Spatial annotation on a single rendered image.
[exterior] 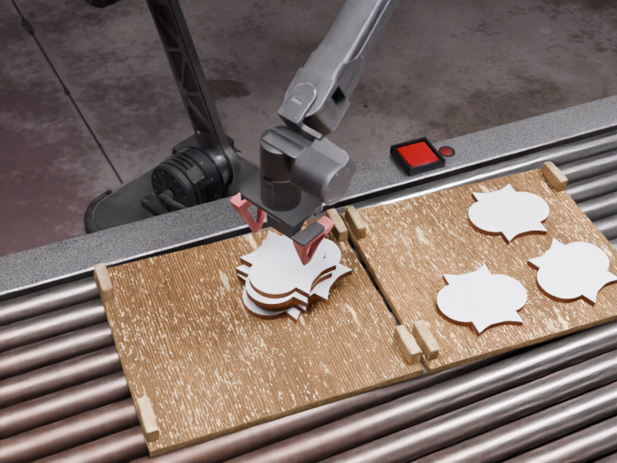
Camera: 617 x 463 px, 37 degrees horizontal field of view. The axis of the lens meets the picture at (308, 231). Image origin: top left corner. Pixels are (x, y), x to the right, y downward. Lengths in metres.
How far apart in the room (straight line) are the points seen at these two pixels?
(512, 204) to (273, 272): 0.47
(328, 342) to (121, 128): 2.04
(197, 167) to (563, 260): 1.21
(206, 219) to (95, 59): 2.13
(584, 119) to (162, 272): 0.92
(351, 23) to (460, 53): 2.54
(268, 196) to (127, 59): 2.44
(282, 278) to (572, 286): 0.47
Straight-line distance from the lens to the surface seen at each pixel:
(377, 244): 1.53
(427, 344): 1.37
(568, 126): 1.90
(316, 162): 1.17
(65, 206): 3.02
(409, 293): 1.46
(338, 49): 1.23
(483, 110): 3.48
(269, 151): 1.19
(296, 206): 1.26
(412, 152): 1.73
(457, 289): 1.47
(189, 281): 1.46
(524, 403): 1.39
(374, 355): 1.37
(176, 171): 2.46
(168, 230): 1.57
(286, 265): 1.40
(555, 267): 1.54
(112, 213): 2.61
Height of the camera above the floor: 2.01
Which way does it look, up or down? 44 degrees down
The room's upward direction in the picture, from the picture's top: 4 degrees clockwise
